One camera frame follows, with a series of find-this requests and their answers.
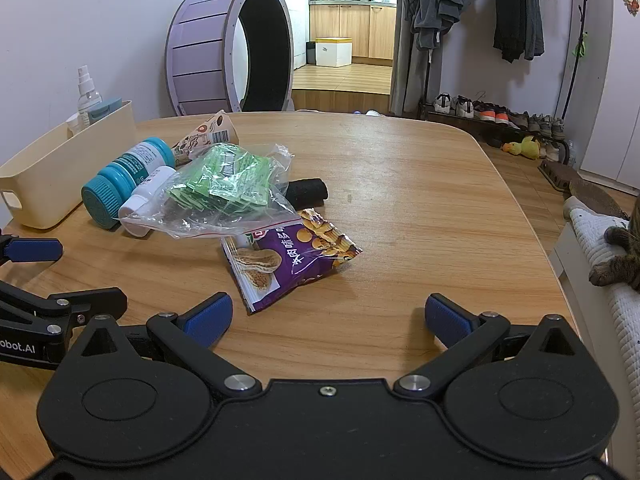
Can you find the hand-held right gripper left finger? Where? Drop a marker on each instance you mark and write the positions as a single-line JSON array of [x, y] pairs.
[[207, 320]]

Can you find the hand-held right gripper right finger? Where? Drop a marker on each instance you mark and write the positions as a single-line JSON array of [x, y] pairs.
[[447, 320]]

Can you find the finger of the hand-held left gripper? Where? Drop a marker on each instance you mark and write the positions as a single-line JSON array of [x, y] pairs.
[[32, 251], [90, 304]]

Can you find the cream plastic basket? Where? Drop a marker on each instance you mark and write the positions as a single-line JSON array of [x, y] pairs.
[[55, 170]]

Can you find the large teal bottle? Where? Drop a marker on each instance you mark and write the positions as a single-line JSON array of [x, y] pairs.
[[107, 195]]

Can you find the purple snack packet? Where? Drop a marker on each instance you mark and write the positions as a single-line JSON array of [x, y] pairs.
[[285, 265]]

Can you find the medium white pill bottle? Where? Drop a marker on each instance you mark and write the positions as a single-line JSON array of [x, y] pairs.
[[140, 205]]

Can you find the white waisted plastic bottle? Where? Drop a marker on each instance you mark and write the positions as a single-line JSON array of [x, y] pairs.
[[74, 124]]

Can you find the plastic bag of green packets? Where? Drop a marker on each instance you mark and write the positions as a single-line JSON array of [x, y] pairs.
[[220, 185]]

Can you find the clear bottle blue-grey cap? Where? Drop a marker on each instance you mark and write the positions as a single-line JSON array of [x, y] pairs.
[[106, 109]]

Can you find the spray bottle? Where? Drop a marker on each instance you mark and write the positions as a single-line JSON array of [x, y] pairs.
[[89, 97]]

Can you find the black cylinder roll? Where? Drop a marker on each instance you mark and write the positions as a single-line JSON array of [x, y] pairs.
[[310, 192]]

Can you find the brown white snack packet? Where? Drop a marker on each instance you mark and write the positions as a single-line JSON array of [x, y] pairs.
[[205, 135]]

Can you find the wooden desk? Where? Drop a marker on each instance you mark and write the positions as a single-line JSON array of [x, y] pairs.
[[400, 220]]

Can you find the white knit blanket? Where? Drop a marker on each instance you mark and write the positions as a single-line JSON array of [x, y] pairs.
[[595, 245]]

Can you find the tabby cat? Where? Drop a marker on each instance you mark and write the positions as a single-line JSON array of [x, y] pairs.
[[615, 270]]

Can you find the yellow duck plush toy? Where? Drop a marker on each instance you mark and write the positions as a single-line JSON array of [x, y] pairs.
[[522, 149]]

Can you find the brown cat scratcher board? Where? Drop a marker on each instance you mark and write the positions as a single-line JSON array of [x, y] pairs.
[[597, 199]]

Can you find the black shoe rack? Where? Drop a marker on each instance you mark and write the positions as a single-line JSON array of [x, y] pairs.
[[427, 110]]

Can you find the row of shoes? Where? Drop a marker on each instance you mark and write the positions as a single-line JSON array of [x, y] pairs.
[[492, 112]]

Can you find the grey curtain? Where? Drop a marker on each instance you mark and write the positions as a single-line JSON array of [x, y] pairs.
[[405, 80]]

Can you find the purple cat wheel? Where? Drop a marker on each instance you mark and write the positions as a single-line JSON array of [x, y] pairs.
[[200, 60]]

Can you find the white wardrobe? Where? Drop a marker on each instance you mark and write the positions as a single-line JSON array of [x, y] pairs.
[[617, 110]]

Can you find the white foam box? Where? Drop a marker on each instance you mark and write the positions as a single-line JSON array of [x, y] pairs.
[[333, 52]]

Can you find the green hanging toy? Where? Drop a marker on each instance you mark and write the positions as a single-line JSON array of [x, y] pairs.
[[580, 46]]

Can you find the wooden kitchen cabinet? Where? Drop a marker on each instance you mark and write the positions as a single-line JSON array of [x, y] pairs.
[[355, 30]]

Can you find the black hanging clothes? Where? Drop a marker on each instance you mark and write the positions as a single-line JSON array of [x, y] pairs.
[[517, 15]]

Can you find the grey hanging clothes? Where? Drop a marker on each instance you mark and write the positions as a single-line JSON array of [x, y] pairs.
[[435, 5]]

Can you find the black coat stand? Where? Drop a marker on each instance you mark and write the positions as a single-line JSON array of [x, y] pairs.
[[582, 15]]

